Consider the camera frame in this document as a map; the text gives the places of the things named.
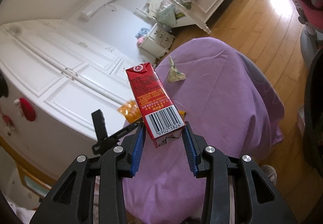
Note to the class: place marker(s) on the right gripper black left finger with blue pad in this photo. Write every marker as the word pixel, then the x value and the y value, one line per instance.
pixel 71 199

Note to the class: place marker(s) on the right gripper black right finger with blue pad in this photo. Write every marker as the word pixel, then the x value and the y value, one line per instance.
pixel 237 190

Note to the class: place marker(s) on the red drink carton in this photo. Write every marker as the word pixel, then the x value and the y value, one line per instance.
pixel 162 120

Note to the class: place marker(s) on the black trash bin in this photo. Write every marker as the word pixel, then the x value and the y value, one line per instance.
pixel 312 138

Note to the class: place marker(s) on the orange fruit wrapper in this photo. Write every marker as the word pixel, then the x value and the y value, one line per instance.
pixel 130 111

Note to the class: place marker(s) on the white wardrobe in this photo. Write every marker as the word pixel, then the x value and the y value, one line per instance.
pixel 66 74

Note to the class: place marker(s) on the crumpled paper scrap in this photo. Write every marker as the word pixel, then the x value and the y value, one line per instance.
pixel 174 75

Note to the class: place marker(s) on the purple table cloth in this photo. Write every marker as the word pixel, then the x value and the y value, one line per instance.
pixel 229 102

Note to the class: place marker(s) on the white nightstand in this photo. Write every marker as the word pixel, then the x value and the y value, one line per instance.
pixel 157 42

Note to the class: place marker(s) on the white air conditioner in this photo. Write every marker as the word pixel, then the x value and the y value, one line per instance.
pixel 92 8

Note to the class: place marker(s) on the red wall ornament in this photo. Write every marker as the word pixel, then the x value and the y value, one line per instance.
pixel 25 109

